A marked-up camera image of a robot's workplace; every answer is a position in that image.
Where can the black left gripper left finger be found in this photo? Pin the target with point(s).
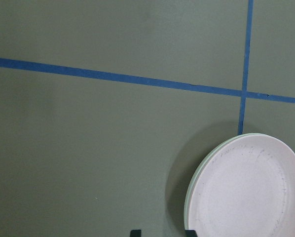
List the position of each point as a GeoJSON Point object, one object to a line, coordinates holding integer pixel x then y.
{"type": "Point", "coordinates": [135, 233]}

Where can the cream white plate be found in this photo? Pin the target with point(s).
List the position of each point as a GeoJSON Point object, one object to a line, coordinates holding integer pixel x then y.
{"type": "Point", "coordinates": [194, 172]}

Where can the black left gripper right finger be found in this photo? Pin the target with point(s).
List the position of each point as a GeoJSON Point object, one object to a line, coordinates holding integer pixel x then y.
{"type": "Point", "coordinates": [190, 233]}

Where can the pink plate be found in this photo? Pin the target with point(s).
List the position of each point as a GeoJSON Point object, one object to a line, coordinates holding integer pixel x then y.
{"type": "Point", "coordinates": [275, 216]}

